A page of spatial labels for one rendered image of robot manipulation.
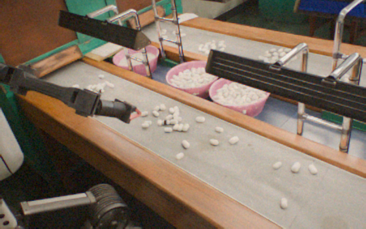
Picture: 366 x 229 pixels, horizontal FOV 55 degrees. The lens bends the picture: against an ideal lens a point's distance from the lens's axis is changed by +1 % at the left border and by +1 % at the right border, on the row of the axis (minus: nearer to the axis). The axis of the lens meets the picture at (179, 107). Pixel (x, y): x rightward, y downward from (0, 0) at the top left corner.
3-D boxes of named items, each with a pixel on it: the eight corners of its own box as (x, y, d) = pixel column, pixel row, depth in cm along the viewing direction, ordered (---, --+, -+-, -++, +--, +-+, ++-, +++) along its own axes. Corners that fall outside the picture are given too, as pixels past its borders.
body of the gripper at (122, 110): (118, 98, 128) (102, 95, 123) (136, 106, 122) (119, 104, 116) (113, 115, 129) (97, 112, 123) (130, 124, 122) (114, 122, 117)
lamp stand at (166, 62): (185, 72, 192) (172, -9, 167) (161, 65, 205) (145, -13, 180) (207, 58, 203) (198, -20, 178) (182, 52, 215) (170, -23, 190)
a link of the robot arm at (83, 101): (4, 89, 132) (15, 62, 133) (18, 93, 137) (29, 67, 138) (78, 116, 108) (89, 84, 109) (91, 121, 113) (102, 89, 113)
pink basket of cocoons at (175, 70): (211, 107, 161) (209, 90, 156) (160, 101, 172) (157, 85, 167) (227, 78, 181) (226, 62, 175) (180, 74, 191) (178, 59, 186)
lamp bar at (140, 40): (137, 52, 136) (133, 35, 132) (57, 26, 175) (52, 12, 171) (151, 44, 140) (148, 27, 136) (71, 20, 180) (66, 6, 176)
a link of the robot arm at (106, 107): (97, 116, 114) (101, 99, 113) (85, 112, 118) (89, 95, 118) (114, 118, 119) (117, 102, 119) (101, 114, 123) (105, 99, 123)
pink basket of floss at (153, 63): (159, 78, 192) (157, 63, 186) (113, 84, 195) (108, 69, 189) (163, 56, 214) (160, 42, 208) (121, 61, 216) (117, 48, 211)
